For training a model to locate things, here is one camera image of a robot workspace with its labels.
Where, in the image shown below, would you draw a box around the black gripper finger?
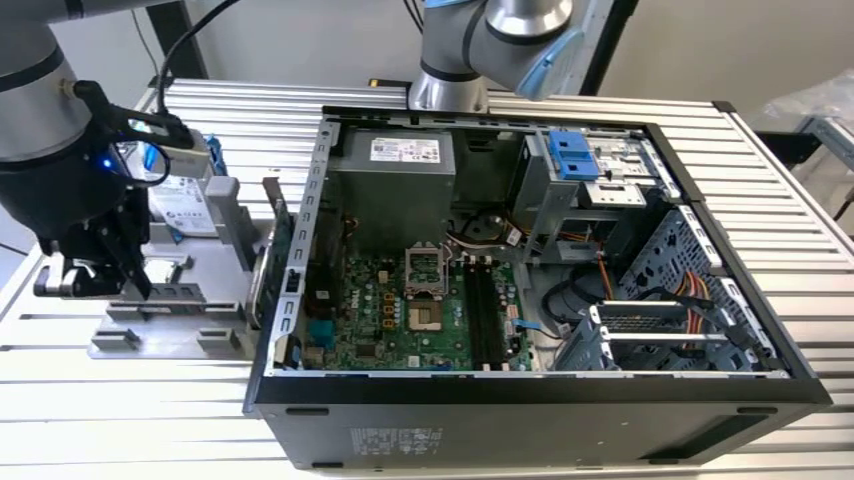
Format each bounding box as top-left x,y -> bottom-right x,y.
89,219 -> 150,305

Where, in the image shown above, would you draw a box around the green motherboard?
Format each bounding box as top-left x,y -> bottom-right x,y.
302,249 -> 535,372

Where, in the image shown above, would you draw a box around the black cable bundle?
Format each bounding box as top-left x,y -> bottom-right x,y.
540,274 -> 605,329

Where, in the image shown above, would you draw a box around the black side stand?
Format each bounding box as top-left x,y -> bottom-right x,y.
751,128 -> 826,167

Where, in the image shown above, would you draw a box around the metal disk bay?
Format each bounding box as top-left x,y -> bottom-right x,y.
552,298 -> 779,374

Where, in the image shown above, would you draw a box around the black open PC case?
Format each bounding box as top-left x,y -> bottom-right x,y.
240,102 -> 835,471

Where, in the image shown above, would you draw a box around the silver drive cage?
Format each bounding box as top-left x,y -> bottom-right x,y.
512,127 -> 675,264

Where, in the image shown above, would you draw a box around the black camera bracket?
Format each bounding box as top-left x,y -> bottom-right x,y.
70,78 -> 192,151

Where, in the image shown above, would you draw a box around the grey power supply unit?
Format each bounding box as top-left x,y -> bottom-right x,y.
325,127 -> 459,251

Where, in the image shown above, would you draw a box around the metal socket cover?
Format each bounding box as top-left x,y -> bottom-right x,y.
404,242 -> 447,299

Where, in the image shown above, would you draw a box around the orange wire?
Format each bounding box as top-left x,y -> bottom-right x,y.
595,252 -> 612,302

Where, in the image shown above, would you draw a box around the small silver black wrist camera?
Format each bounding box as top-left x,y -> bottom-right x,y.
30,253 -> 128,300

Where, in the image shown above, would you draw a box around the white boxy wrist camera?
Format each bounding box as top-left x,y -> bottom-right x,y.
142,128 -> 209,177

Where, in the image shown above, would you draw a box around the black frame post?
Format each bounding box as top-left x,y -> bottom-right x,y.
573,0 -> 640,97
144,0 -> 209,81

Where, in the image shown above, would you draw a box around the grey parts rack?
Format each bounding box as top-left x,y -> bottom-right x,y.
88,174 -> 281,361

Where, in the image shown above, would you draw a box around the blue drive latch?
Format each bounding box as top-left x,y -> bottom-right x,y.
549,128 -> 600,181

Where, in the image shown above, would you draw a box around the thick black camera cable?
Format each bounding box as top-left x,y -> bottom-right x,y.
156,0 -> 241,119

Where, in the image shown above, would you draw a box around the hard disk in blue carrier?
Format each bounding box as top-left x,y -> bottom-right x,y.
132,133 -> 232,244

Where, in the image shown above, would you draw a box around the CPU socket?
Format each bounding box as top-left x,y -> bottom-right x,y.
407,298 -> 447,335

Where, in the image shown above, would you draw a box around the clear plastic wrapping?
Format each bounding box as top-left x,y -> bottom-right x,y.
759,67 -> 854,131

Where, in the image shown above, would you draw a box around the green graphics card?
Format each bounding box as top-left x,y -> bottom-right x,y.
242,175 -> 298,331

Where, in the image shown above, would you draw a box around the yellow orange red wires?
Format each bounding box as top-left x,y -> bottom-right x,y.
676,271 -> 715,356

